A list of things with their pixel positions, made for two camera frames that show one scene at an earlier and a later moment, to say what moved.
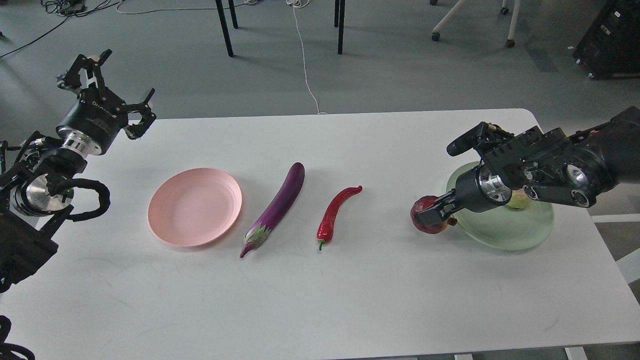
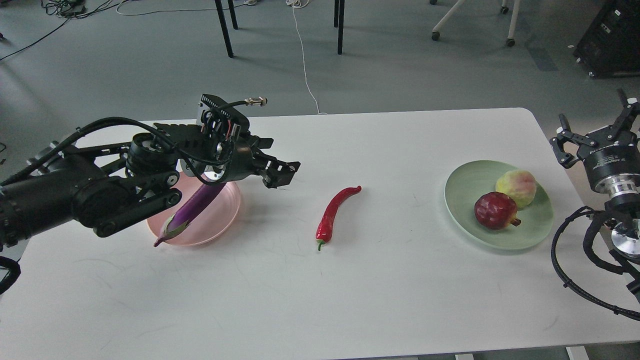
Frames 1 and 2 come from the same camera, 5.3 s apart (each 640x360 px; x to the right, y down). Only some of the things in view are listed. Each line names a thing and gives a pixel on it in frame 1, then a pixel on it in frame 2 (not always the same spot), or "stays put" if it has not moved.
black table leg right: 339,17 stays put
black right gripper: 468,195 -> 617,152
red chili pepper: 325,230 stays put
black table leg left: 224,25 stays put
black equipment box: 610,49 stays put
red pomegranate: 421,203 -> 496,210
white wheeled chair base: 504,10 stays put
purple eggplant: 276,211 -> 187,208
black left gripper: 97,114 -> 246,160
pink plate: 194,206 stays put
